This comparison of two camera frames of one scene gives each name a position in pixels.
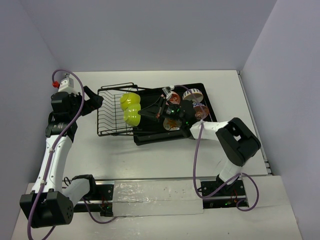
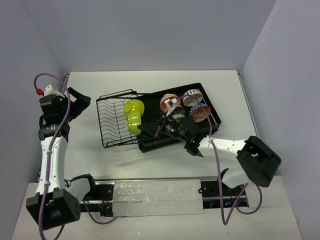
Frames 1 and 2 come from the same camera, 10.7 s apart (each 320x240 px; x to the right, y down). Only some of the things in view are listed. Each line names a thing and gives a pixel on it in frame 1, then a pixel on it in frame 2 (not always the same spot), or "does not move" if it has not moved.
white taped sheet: [159, 197] does not move
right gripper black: [155, 111] to [152, 127]
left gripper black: [83, 101] to [72, 105]
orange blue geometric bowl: [201, 111] does not move
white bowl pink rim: [194, 94] does not move
